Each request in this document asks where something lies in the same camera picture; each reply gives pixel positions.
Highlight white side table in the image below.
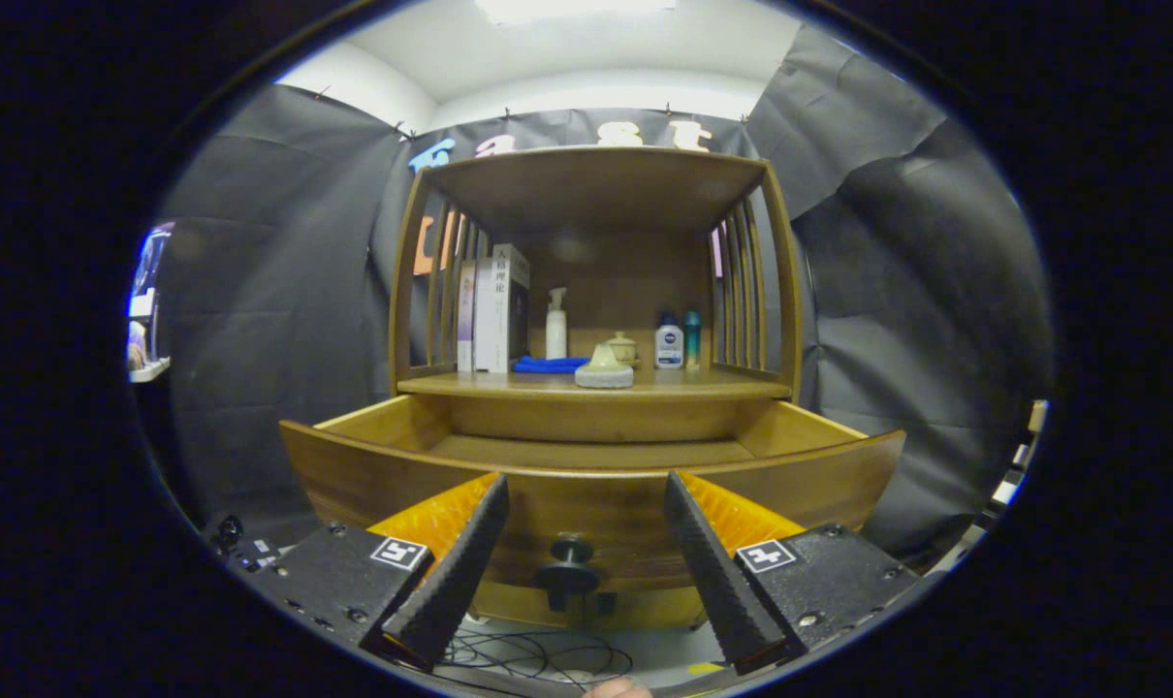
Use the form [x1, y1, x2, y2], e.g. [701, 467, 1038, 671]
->
[974, 441, 1038, 544]

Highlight black power strip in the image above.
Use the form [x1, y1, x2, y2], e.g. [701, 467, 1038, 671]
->
[208, 514, 282, 573]

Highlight black floor cables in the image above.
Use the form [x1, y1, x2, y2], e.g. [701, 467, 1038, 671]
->
[441, 625, 636, 691]

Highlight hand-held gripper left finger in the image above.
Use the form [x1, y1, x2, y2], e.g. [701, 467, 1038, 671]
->
[240, 472, 512, 672]

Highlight purple printed display board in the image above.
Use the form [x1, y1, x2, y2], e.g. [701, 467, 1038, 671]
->
[129, 223, 175, 365]

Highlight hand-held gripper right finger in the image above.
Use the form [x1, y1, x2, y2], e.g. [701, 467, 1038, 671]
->
[664, 470, 927, 678]

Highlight white blue lotion bottle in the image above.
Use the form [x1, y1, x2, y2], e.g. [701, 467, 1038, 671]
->
[654, 311, 685, 370]

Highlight thin white purple book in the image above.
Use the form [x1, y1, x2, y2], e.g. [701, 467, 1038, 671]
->
[456, 260, 478, 373]

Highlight white pump bottle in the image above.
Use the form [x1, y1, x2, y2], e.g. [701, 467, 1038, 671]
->
[545, 287, 569, 361]

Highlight wooden cabinet door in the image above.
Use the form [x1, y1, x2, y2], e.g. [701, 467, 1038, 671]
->
[586, 587, 712, 631]
[472, 582, 560, 626]

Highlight wooden cabinet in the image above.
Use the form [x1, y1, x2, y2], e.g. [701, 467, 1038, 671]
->
[388, 145, 806, 631]

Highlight wooden drawer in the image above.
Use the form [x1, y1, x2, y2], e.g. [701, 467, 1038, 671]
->
[278, 393, 907, 594]

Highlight thick white book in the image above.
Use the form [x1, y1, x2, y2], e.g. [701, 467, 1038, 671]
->
[473, 243, 531, 374]

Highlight black round drawer knob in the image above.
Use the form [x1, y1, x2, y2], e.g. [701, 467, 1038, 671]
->
[533, 533, 602, 614]

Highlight wooden countertop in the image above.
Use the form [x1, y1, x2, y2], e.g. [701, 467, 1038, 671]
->
[397, 366, 793, 403]

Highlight pale green scrubbing brush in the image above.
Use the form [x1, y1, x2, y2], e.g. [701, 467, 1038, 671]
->
[574, 341, 636, 390]

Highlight black backdrop cloth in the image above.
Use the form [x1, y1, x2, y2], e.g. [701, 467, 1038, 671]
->
[145, 24, 1053, 563]

